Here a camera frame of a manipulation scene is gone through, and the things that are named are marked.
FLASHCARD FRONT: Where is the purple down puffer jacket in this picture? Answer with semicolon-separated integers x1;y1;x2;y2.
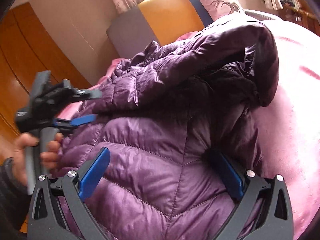
55;14;279;239

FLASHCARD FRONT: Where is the dark sleeved left forearm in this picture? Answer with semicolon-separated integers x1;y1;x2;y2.
1;158;31;239

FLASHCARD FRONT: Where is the person's left hand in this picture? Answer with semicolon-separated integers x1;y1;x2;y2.
12;133;63;186

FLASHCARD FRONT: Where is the brown wooden wardrobe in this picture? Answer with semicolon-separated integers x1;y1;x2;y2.
0;2;92;233

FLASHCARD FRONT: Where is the pink bedspread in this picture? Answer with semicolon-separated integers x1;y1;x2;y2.
56;18;320;240

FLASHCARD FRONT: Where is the grey orange blue headboard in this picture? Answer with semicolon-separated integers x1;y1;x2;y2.
106;0;213;59

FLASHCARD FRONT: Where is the wooden desk with clutter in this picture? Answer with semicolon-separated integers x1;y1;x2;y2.
278;0;319;36

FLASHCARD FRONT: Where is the grey metal bed rail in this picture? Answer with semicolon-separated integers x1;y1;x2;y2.
244;9;282;21

